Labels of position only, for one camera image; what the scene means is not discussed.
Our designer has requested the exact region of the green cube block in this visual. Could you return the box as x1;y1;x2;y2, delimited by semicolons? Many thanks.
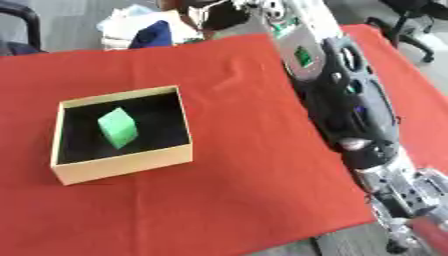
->
96;107;140;150

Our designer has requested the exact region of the tan cardboard box black inside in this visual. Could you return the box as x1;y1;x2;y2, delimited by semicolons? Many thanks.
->
49;84;195;186

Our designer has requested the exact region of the white bag pile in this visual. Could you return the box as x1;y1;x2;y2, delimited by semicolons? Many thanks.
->
96;3;203;50

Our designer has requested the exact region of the dark blue bag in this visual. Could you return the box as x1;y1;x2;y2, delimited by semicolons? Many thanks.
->
127;19;175;50

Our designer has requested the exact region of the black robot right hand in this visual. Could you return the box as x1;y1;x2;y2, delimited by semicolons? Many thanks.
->
187;0;263;32

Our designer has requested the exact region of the black office chair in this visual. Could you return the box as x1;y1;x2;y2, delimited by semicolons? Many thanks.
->
0;0;46;56
365;0;448;64

